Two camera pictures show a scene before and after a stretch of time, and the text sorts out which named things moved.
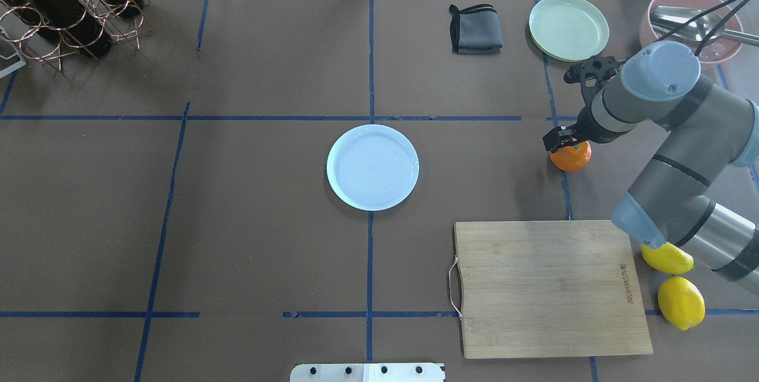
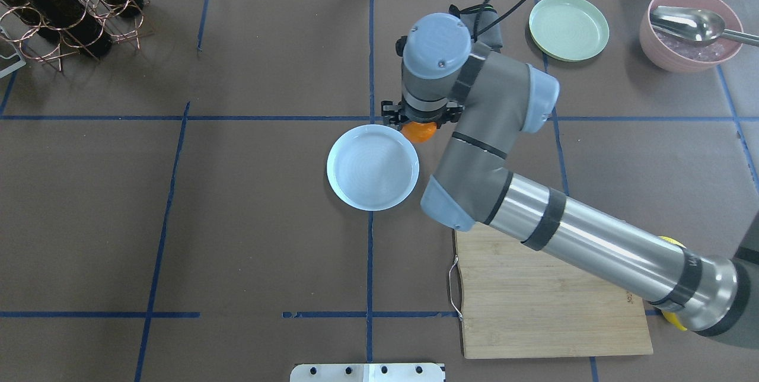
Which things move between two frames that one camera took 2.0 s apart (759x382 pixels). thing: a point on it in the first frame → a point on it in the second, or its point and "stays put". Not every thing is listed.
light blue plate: (373, 167) stays put
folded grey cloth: (476, 29) stays put
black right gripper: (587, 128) → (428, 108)
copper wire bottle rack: (82, 9) stays put
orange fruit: (572, 158) → (418, 131)
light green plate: (568, 28) stays put
